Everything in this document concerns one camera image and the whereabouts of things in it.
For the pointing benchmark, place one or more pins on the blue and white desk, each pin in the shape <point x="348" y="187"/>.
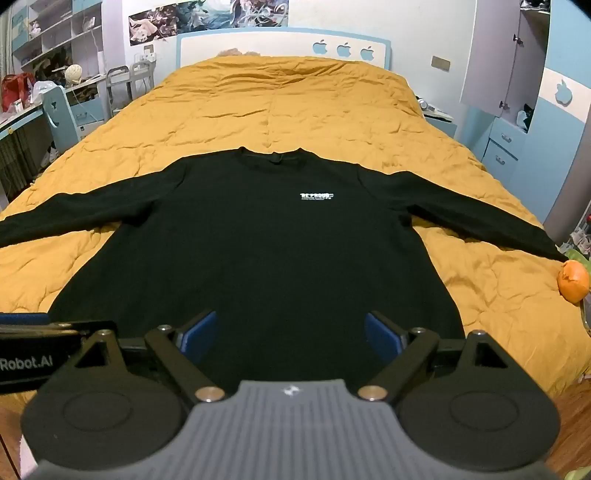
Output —
<point x="27" y="117"/>

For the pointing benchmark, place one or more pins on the black long-sleeve sweater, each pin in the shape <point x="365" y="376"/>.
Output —
<point x="258" y="240"/>

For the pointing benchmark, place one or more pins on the red bag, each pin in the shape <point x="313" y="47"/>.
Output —
<point x="16" y="90"/>

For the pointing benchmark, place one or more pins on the beige wall switch plate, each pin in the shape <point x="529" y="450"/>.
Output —
<point x="440" y="63"/>

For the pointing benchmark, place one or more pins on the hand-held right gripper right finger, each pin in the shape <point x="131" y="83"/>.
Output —
<point x="382" y="330"/>

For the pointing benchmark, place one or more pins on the orange plush toy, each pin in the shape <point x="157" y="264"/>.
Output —
<point x="574" y="281"/>

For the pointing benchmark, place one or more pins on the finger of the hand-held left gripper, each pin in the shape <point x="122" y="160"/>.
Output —
<point x="23" y="319"/>

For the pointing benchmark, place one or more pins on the white knitted ball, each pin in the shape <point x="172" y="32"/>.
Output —
<point x="74" y="75"/>

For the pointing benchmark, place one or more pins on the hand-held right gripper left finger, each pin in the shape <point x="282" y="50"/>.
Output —
<point x="201" y="333"/>

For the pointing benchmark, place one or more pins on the blue nightstand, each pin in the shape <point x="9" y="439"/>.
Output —
<point x="438" y="122"/>

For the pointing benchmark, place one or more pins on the mustard yellow quilt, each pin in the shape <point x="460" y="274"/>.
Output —
<point x="277" y="106"/>

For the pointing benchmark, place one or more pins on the white wall shelf unit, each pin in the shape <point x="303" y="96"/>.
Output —
<point x="55" y="27"/>

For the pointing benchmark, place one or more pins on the white and blue headboard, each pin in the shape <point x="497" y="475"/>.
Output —
<point x="286" y="44"/>

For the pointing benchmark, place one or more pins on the light blue chair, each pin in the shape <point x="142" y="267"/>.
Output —
<point x="62" y="117"/>

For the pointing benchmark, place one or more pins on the wall poster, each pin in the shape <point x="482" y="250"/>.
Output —
<point x="207" y="14"/>

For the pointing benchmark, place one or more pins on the dark clothes in wardrobe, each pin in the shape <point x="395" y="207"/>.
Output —
<point x="525" y="117"/>

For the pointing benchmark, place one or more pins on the white plastic bag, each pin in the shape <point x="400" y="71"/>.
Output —
<point x="44" y="92"/>

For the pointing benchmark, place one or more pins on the white wardrobe door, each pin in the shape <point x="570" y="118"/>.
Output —
<point x="501" y="60"/>

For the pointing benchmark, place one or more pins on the blue drawer cabinet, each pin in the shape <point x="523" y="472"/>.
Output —
<point x="503" y="147"/>

